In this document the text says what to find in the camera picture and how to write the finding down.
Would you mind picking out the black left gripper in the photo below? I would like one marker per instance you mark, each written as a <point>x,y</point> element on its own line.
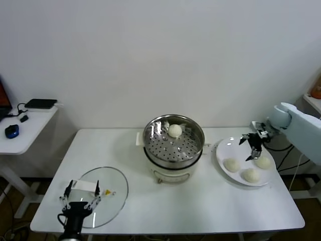
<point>77,209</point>

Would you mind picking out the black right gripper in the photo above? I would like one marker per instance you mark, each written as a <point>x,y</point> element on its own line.
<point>255,143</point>

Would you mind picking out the white steamed baozi bun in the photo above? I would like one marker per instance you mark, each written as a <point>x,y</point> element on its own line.
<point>174,130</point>
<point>263,163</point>
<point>232,165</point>
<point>250,175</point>

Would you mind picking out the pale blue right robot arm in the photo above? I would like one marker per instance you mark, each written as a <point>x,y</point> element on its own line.
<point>301,125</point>

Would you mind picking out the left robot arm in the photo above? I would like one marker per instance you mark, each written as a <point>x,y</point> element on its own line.
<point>70,237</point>

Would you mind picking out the perforated steel steamer basket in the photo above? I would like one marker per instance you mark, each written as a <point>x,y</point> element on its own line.
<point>190,148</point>

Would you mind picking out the round white plate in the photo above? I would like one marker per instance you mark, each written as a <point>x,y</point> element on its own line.
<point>225,150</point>

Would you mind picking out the white side table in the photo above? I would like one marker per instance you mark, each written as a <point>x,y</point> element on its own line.
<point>30,135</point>

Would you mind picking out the white electric cooking pot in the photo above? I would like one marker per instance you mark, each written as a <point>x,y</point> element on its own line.
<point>170,175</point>

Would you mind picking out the orange container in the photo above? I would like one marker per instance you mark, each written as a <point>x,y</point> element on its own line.
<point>316,88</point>

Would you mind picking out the blue computer mouse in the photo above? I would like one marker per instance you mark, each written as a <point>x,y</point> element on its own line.
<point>12,131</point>

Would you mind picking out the flat black box device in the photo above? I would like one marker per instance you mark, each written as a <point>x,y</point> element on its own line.
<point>41,103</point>

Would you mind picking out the laptop screen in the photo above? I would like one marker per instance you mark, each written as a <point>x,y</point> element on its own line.
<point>3,98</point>

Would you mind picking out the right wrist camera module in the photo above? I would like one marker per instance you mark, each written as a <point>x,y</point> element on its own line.
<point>259,126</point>

